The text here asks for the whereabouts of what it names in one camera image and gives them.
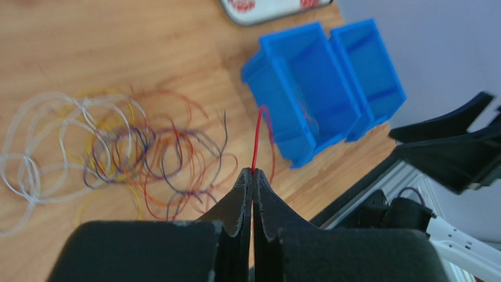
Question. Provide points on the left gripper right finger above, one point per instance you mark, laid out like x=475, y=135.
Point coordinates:
x=289, y=248

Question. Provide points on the strawberry print tray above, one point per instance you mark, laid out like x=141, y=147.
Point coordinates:
x=253, y=12

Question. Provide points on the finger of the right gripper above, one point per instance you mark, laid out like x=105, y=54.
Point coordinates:
x=452, y=124
x=466, y=162

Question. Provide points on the right blue plastic bin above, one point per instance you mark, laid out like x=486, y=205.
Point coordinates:
x=370, y=74

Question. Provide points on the left blue plastic bin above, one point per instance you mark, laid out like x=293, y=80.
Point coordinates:
x=297, y=76

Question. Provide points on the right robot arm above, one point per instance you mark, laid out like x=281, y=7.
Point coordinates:
x=403, y=199

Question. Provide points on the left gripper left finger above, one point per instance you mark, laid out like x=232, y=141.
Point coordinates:
x=214, y=247

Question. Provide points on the blue plastic bin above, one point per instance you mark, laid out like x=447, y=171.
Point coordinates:
x=297, y=76
x=370, y=74

